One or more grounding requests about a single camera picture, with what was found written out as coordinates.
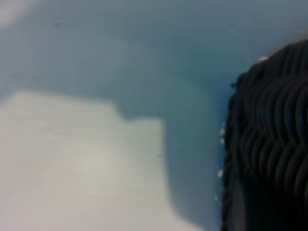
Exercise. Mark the dark brown wicker basket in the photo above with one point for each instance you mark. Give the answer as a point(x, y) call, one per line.
point(269, 144)

